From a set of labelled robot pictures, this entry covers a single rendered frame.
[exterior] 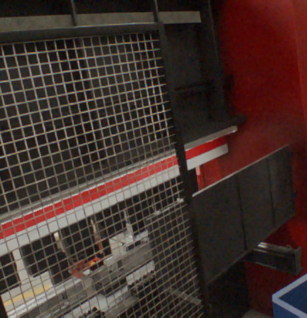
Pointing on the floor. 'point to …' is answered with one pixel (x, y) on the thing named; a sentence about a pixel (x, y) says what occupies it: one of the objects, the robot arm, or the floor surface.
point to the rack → (295, 299)
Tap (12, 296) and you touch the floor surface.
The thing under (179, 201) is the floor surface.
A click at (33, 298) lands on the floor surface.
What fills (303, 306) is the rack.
